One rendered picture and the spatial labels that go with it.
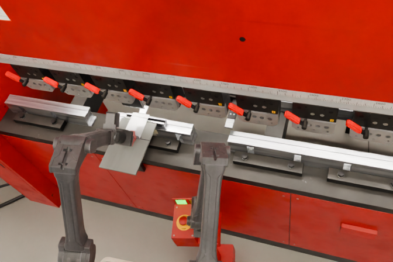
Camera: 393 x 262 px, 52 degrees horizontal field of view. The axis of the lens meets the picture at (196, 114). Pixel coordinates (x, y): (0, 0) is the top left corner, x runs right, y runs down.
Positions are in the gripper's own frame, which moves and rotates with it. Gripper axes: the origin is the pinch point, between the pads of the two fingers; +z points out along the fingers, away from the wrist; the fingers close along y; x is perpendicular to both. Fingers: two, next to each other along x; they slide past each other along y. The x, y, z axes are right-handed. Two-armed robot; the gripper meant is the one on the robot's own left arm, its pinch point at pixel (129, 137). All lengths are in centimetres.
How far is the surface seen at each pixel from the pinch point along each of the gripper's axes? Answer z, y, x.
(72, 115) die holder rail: 9.8, 37.3, -4.8
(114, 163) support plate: -5.0, 2.4, 12.1
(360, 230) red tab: 30, -104, 24
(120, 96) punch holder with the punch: -13.1, 0.9, -16.7
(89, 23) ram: -49, -2, -38
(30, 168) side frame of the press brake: 46, 84, 33
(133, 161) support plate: -3.9, -5.4, 9.9
